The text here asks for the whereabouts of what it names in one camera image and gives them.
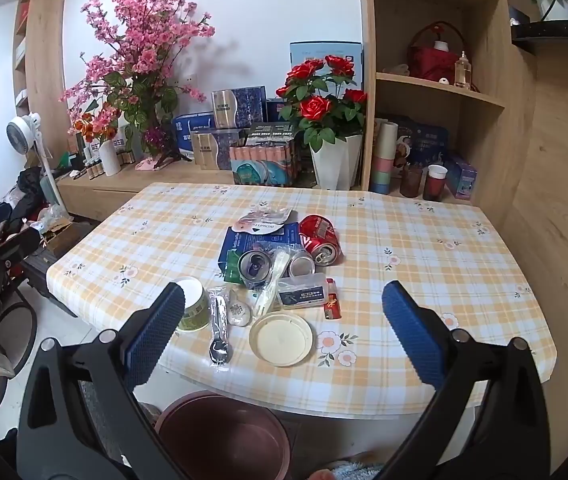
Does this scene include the crushed red soda can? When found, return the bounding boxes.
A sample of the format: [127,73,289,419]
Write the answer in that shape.
[298,214,341,267]

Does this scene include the red small packet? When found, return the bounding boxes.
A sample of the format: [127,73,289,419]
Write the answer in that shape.
[323,278,341,321]

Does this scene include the pink blossom branches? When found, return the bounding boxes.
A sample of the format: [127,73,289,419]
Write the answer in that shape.
[59,0,215,161]

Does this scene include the red paper cup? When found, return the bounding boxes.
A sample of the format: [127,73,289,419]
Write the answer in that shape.
[423,164,449,202]

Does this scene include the small green sachet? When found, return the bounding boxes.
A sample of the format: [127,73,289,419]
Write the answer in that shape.
[224,251,245,286]

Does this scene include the white angular flower pot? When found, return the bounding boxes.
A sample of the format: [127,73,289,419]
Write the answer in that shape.
[310,134,363,191]

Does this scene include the row of small brown bottles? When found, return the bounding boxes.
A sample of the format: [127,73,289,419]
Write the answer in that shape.
[71,152,137,181]

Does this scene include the pink and white sachet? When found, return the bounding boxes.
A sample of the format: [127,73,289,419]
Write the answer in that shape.
[234,205,292,236]

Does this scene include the orange flower bunch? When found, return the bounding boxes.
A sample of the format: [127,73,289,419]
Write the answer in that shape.
[73,112,117,147]

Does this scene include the plastic-wrapped metal spoon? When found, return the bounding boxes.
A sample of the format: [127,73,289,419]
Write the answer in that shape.
[206,285,235,372]

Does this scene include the yellow plaid floral tablecloth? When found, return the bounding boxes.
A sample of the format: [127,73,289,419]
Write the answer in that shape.
[46,182,557,416]

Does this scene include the wooden wall shelf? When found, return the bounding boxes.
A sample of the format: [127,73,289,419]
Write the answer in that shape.
[11,0,90,176]

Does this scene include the green paper cup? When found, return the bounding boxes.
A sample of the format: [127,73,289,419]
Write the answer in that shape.
[170,276,211,333]

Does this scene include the red basket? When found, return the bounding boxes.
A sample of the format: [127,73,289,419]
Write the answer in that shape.
[408,21,467,81]

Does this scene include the stack of pastel cups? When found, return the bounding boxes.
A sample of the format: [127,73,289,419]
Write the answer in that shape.
[369,120,397,195]

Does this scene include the round white plastic lid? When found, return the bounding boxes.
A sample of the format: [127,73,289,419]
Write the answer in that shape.
[249,312,315,367]

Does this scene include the brown plastic bin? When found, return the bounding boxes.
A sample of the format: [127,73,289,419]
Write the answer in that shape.
[155,391,292,480]

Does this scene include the purple flower bunch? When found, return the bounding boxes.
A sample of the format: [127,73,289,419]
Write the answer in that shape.
[144,127,170,153]

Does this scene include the round white packet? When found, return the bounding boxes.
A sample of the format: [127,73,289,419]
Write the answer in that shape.
[226,294,254,327]

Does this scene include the light blue carton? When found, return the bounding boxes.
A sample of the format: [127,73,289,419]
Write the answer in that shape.
[446,155,479,201]

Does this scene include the black counter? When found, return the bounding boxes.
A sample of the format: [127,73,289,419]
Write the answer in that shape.
[510,17,568,56]

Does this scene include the small blue silver gift box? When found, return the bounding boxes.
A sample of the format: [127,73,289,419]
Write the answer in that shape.
[192,129,247,171]

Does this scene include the dark blue box with window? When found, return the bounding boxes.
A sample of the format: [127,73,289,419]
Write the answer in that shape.
[265,97,295,123]

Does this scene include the blue cardboard box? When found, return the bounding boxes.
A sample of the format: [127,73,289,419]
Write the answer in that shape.
[216,224,301,281]

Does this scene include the blue and white box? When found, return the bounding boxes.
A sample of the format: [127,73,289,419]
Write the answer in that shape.
[171,112,215,158]

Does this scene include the black box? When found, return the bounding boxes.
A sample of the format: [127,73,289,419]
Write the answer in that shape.
[246,121,297,146]

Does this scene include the light blue flat box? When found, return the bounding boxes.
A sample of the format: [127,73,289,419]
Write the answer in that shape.
[290,41,363,91]

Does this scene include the wooden shelf unit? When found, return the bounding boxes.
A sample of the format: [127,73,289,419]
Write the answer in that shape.
[356,0,540,231]

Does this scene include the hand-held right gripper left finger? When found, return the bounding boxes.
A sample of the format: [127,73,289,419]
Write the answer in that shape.
[16,281,187,480]

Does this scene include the clear plastic box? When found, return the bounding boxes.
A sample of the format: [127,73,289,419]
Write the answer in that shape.
[276,274,327,311]

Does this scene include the clear glass bottle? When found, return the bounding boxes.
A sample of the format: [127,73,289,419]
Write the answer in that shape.
[454,51,471,89]

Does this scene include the white standing fan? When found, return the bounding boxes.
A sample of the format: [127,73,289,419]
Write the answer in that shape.
[6,112,62,206]

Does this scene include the brown glass cup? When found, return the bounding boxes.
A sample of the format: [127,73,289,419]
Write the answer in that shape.
[400,166,424,198]

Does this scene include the pack of colourful tubes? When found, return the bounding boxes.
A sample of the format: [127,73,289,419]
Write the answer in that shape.
[229,137,301,187]

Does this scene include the red rose plant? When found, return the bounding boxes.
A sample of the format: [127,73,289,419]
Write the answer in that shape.
[276,55,367,153]

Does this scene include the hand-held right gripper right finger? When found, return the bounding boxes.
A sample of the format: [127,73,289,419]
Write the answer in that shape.
[379,280,550,480]

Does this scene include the dark blue printed box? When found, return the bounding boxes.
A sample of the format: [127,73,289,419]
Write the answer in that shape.
[411,115,450,167]

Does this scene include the dark illustrated box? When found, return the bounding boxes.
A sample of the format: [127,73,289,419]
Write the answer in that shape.
[394,117,417,170]

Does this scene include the large blue silver gift box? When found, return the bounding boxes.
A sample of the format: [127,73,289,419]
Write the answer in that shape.
[212,86,267,128]

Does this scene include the long clear plastic packet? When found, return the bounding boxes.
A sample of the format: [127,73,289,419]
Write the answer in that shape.
[254,251,292,317]

